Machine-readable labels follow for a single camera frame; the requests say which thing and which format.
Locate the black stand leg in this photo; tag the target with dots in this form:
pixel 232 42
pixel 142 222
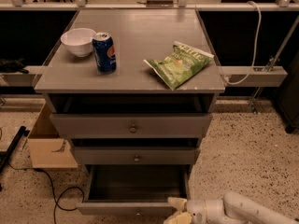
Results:
pixel 6 155

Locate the dark rolling cabinet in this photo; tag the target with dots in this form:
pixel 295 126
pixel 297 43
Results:
pixel 288 97

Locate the grey top drawer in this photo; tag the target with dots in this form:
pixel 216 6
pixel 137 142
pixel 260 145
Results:
pixel 132 116

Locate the cardboard box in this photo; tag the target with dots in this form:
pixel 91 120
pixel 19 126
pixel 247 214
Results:
pixel 47 148

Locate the black object on rail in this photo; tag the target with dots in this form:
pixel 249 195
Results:
pixel 12 66

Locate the green chip bag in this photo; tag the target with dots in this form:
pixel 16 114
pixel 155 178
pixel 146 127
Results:
pixel 181 65

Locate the grey drawer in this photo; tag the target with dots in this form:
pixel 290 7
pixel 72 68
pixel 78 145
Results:
pixel 132 151
pixel 134 190
pixel 132 116

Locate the blue Pepsi can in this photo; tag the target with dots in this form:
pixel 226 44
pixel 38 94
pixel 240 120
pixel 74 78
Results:
pixel 104 52

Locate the white bowl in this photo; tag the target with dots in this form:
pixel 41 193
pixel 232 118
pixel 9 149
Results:
pixel 78 41

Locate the grey bottom drawer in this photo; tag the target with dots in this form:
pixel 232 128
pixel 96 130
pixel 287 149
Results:
pixel 134 190

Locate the grey drawer cabinet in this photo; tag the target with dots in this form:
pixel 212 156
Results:
pixel 138 35

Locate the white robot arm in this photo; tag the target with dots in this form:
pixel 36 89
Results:
pixel 233 208

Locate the grey middle drawer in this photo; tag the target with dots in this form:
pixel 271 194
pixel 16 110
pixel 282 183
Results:
pixel 132 151

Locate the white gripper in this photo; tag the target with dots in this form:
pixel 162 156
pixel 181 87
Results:
pixel 195 209

